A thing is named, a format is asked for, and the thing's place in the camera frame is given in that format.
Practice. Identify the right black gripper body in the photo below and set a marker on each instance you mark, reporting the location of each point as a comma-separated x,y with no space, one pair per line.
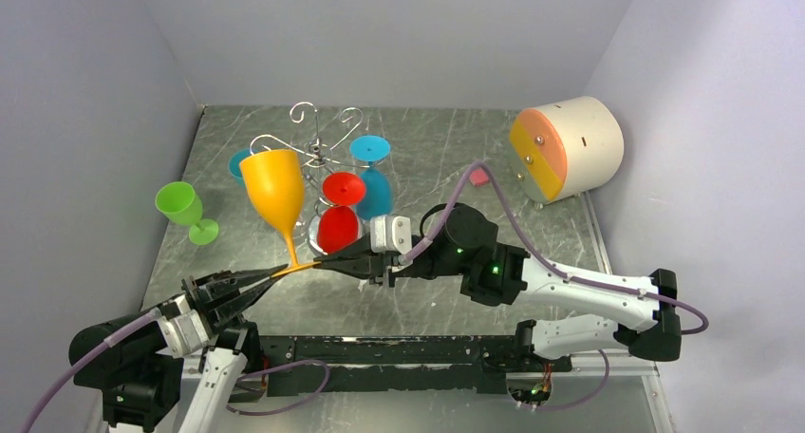
432,270

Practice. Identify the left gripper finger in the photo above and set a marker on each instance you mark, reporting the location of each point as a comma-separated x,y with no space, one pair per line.
233,308
243,278

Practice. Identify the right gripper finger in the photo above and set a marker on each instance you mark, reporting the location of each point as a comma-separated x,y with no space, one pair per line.
359,250
357,267

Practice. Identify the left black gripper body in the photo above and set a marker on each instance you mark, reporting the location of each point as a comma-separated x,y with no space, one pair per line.
205,300

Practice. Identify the red plastic wine glass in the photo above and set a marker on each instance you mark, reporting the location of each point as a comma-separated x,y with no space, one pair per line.
339,225

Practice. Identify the blue plastic wine glass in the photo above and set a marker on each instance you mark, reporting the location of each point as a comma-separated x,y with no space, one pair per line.
378,198
234,165

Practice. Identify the green plastic wine glass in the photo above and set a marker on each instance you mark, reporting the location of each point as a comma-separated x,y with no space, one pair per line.
181,204

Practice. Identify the orange plastic wine glass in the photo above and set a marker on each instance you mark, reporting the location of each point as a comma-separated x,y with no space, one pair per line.
276,190

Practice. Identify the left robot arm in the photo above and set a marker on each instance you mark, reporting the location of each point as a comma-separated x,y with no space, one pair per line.
136,361

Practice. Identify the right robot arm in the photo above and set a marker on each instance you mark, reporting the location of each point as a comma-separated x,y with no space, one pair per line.
634,313

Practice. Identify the pink small block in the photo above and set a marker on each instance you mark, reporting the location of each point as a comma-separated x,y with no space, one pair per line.
479,178

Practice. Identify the cream cylinder with orange face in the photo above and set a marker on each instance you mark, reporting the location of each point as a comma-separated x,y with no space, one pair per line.
563,149

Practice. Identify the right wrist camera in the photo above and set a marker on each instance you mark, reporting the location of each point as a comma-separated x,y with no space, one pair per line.
388,233

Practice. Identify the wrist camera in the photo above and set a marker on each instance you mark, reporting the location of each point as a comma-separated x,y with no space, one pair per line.
185,333
388,233

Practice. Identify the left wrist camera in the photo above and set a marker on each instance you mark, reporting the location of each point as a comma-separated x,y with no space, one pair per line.
185,333

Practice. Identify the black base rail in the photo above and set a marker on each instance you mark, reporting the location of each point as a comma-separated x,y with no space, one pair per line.
483,363

